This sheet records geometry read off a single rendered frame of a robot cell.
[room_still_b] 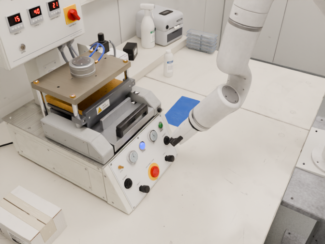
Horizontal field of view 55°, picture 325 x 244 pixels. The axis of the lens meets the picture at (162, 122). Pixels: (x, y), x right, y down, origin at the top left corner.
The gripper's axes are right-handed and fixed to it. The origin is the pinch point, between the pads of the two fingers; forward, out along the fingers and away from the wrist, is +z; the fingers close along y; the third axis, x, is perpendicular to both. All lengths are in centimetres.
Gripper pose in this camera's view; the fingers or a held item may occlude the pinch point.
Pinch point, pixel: (174, 140)
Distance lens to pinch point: 113.5
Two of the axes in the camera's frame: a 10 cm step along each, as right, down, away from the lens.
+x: 7.1, 7.1, 0.2
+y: -5.2, 5.3, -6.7
